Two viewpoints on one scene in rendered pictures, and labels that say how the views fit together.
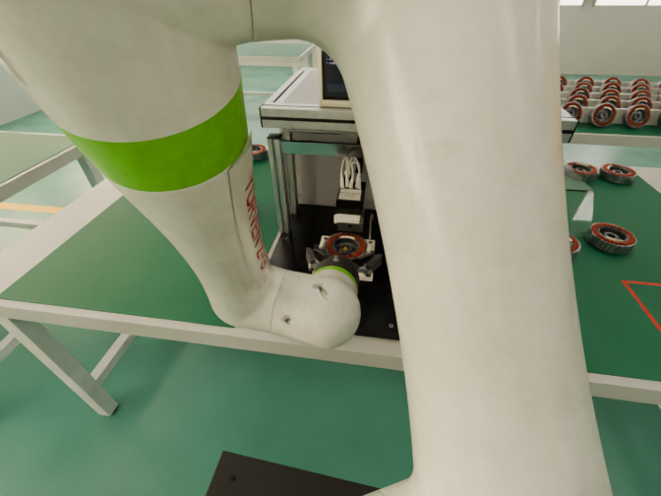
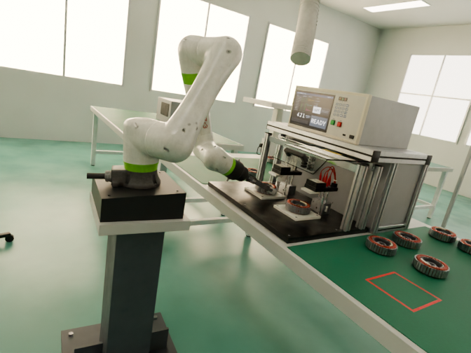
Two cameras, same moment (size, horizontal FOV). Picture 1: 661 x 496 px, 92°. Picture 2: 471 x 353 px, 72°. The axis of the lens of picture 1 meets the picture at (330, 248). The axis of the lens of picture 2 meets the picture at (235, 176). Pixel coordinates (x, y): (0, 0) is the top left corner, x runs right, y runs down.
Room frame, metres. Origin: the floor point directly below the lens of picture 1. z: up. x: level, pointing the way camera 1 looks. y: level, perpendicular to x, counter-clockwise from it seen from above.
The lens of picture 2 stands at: (-0.55, -1.07, 1.24)
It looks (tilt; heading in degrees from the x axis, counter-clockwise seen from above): 15 degrees down; 47
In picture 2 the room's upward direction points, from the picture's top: 10 degrees clockwise
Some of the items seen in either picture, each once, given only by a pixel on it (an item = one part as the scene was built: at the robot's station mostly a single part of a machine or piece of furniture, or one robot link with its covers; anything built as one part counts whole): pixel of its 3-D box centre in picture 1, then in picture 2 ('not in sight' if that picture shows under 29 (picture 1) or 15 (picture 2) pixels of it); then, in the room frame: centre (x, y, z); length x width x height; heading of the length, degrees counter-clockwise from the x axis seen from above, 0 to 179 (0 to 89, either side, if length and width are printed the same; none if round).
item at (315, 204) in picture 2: not in sight; (320, 205); (0.74, -0.30, 0.80); 0.08 x 0.05 x 0.06; 81
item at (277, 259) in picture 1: (390, 262); (281, 204); (0.63, -0.16, 0.76); 0.64 x 0.47 x 0.02; 81
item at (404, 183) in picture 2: not in sight; (399, 197); (0.96, -0.54, 0.91); 0.28 x 0.03 x 0.32; 171
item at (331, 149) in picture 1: (404, 153); (307, 151); (0.71, -0.17, 1.03); 0.62 x 0.01 x 0.03; 81
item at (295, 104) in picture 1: (405, 96); (341, 141); (0.93, -0.21, 1.09); 0.68 x 0.44 x 0.05; 81
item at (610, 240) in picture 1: (610, 237); (430, 265); (0.72, -0.80, 0.77); 0.11 x 0.11 x 0.04
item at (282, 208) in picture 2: not in sight; (296, 211); (0.60, -0.28, 0.78); 0.15 x 0.15 x 0.01; 81
